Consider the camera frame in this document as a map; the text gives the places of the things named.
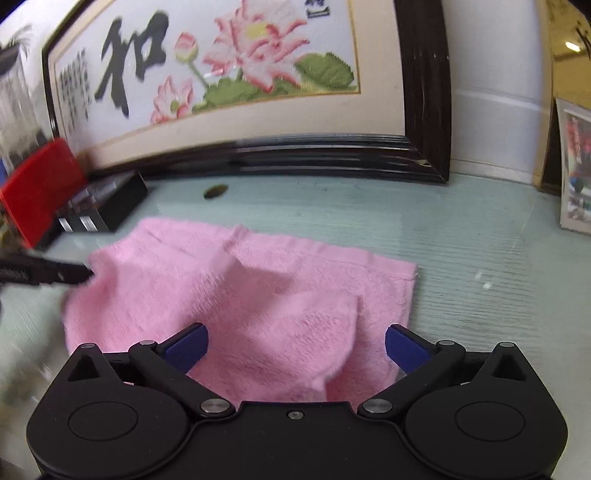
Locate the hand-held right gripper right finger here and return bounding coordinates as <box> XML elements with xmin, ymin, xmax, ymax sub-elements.
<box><xmin>358</xmin><ymin>323</ymin><xmax>528</xmax><ymax>420</ymax></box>

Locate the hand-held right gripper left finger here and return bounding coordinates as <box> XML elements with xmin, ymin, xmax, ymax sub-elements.
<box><xmin>65</xmin><ymin>322</ymin><xmax>235</xmax><ymax>420</ymax></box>

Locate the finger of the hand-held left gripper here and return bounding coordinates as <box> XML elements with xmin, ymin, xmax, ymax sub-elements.
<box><xmin>0</xmin><ymin>255</ymin><xmax>96</xmax><ymax>288</ymax></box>

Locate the pink towel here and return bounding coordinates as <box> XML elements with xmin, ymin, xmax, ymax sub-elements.
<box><xmin>62</xmin><ymin>217</ymin><xmax>419</xmax><ymax>407</ymax></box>

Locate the red box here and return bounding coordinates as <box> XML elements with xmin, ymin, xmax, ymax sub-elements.
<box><xmin>0</xmin><ymin>137</ymin><xmax>89</xmax><ymax>250</ymax></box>

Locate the black box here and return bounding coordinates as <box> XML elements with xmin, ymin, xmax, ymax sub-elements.
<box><xmin>39</xmin><ymin>170</ymin><xmax>149</xmax><ymax>247</ymax></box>

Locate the clear glass jar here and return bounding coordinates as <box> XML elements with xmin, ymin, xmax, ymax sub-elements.
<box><xmin>0</xmin><ymin>25</ymin><xmax>47</xmax><ymax>160</ymax></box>

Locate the framed colour photo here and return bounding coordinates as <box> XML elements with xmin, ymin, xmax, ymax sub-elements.
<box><xmin>555</xmin><ymin>97</ymin><xmax>591</xmax><ymax>232</ymax></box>

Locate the framed lotus embroidery picture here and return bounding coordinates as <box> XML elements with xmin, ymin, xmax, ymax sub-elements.
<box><xmin>41</xmin><ymin>0</ymin><xmax>452</xmax><ymax>186</ymax></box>

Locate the gold wall plaque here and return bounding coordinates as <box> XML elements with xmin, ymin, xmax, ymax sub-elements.
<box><xmin>538</xmin><ymin>0</ymin><xmax>591</xmax><ymax>195</ymax></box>

